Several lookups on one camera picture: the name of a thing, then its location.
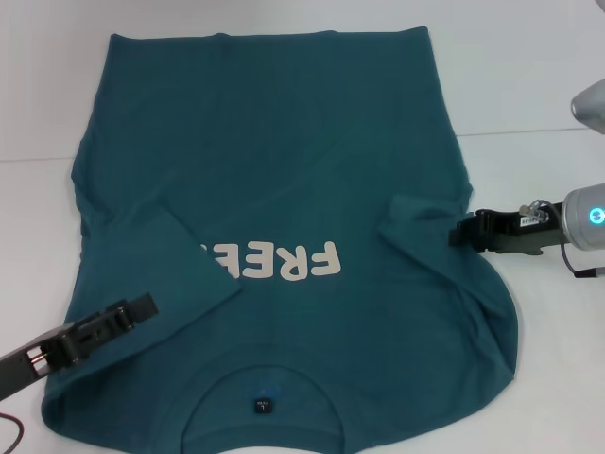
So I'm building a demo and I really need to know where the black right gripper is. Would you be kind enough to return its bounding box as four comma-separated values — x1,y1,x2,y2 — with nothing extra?
448,201,568,257

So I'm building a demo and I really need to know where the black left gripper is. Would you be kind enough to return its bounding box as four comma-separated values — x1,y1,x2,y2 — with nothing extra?
0,291,160,403

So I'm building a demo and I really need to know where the teal blue FREE! t-shirt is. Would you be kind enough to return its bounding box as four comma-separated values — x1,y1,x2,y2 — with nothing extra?
40,26,521,454

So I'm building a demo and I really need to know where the right gripper cable with plug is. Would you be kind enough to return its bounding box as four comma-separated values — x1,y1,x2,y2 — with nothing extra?
518,199,605,279

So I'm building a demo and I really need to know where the gripper cable with plug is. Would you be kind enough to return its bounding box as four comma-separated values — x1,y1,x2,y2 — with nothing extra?
0,413,27,454
518,199,605,279

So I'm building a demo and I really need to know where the left gripper cable with plug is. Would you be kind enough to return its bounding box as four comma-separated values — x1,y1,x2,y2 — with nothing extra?
0,413,27,454

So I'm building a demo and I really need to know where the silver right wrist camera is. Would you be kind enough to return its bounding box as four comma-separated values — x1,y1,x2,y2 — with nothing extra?
570,78,605,134

